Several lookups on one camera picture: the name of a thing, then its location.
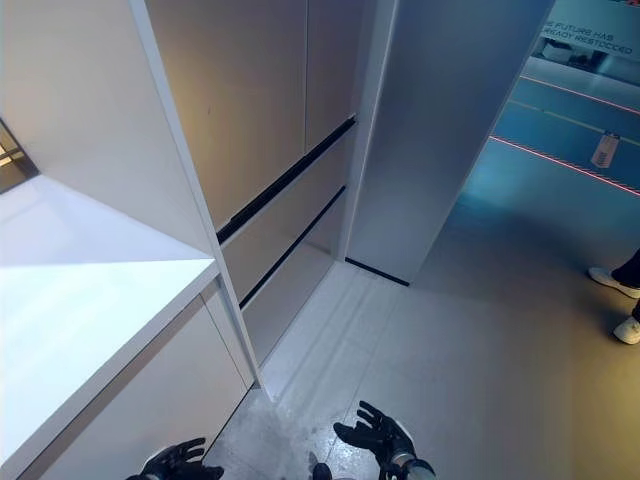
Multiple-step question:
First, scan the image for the tall silver side cabinet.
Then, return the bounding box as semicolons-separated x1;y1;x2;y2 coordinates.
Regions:
344;0;557;289

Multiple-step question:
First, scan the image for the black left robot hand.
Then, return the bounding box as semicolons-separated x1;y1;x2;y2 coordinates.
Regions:
124;437;225;480

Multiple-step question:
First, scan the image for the tall white cabinet panel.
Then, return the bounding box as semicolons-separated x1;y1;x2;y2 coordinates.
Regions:
0;0;277;402

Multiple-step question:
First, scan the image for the fridge drawer with white tray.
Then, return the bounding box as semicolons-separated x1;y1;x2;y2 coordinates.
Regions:
216;115;360;307

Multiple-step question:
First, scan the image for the white banner with lettering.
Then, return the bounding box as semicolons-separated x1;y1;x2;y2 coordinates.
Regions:
529;0;640;77

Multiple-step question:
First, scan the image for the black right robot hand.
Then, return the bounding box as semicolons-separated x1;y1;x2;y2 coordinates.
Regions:
333;399;417;464

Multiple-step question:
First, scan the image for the white shoe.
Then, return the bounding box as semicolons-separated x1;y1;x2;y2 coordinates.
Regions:
587;265;640;300
613;314;640;346

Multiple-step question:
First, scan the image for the dark window frame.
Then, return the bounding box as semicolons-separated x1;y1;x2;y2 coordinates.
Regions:
0;117;42;196

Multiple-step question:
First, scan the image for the black right robot foot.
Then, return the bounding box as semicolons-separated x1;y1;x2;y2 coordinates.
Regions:
310;451;334;480

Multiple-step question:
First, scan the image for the small white floor sign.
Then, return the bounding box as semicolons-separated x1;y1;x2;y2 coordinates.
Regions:
590;130;622;168

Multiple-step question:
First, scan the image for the stainless steel fridge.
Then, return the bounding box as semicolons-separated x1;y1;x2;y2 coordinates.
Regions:
143;0;362;367

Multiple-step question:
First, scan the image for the dark trouser leg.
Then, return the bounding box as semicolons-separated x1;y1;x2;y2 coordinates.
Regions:
611;246;640;324

